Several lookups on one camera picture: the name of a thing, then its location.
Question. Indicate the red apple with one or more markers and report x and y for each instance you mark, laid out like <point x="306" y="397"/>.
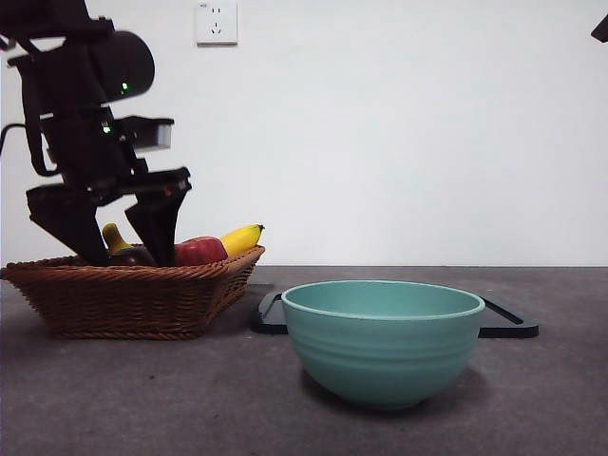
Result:
<point x="199" y="252"/>

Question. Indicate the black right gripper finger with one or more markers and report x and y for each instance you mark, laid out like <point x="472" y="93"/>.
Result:
<point x="601" y="28"/>

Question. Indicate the brown wicker basket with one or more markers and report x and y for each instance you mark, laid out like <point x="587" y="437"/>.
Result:
<point x="123" y="304"/>

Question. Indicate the dark red plum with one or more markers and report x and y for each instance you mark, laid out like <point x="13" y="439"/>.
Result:
<point x="130" y="257"/>

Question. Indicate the teal bowl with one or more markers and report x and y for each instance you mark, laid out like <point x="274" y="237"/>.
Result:
<point x="385" y="361"/>

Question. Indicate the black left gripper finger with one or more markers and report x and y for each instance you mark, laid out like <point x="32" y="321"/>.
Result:
<point x="76" y="228"/>
<point x="157" y="228"/>

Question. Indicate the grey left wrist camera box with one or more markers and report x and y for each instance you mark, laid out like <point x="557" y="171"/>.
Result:
<point x="159" y="135"/>

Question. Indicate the white wall socket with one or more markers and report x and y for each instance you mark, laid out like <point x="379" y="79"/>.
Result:
<point x="217" y="24"/>

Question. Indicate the black tray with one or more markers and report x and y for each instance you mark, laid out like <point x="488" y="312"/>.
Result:
<point x="503" y="328"/>

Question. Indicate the yellow banana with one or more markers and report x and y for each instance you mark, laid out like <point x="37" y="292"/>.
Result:
<point x="242" y="240"/>

